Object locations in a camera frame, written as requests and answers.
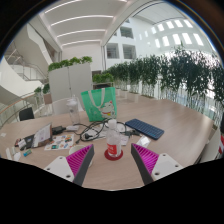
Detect white power strip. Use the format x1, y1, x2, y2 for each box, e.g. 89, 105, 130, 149
4, 147, 13, 160

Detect low planter with green plants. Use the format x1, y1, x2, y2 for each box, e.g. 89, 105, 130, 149
92, 72, 115, 90

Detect black chair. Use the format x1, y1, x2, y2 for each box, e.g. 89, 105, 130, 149
18, 106, 35, 122

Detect tangled black cables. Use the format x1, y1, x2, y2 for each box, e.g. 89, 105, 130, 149
74, 119, 134, 144

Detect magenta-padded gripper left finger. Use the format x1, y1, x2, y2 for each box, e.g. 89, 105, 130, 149
43, 143, 96, 187

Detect green tote bag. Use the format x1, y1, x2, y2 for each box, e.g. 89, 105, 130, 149
80, 86, 118, 123

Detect white chair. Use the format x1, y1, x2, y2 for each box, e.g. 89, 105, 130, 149
199, 126, 223, 164
51, 96, 84, 116

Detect small black box device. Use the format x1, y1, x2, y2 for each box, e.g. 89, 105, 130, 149
51, 125, 67, 135

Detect colourful sticker sheet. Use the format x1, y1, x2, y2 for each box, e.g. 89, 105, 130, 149
43, 133, 75, 151

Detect clear plastic packet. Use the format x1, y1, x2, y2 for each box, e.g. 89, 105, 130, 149
135, 135, 152, 149

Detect black key bunch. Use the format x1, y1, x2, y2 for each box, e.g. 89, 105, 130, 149
124, 129, 143, 138

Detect printed booklet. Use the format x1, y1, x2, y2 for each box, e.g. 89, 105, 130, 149
31, 122, 53, 149

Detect row of green potted trees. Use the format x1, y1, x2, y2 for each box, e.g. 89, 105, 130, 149
104, 46, 224, 111

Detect small teal packet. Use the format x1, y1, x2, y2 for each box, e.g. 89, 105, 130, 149
22, 148, 33, 158

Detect black notebook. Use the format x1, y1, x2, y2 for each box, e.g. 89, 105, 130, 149
18, 133, 36, 150

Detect small brown planter with plants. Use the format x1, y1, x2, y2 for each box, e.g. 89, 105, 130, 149
33, 83, 54, 105

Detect white cabinet topped with plants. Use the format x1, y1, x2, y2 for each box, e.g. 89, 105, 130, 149
47, 55, 94, 103

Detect small white charger box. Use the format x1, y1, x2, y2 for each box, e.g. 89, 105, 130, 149
65, 124, 80, 132

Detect tall clear drinking bottle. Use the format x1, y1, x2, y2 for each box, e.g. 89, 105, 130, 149
65, 94, 82, 127

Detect small white box pack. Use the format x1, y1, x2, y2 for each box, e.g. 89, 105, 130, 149
17, 138, 28, 150

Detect ceiling light strips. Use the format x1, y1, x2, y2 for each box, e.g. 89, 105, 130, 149
43, 0, 129, 46

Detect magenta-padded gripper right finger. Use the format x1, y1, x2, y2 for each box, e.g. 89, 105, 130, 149
129, 143, 184, 185

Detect clear water bottle red label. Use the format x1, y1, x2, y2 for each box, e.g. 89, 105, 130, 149
106, 118, 122, 158

